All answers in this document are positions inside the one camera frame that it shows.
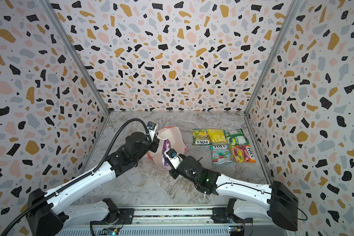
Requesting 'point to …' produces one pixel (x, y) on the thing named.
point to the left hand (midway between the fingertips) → (158, 133)
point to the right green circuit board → (236, 230)
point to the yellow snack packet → (217, 135)
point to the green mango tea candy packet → (201, 136)
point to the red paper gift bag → (177, 141)
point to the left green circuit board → (111, 231)
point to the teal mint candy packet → (221, 155)
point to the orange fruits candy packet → (243, 154)
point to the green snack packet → (236, 137)
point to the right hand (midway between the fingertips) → (166, 159)
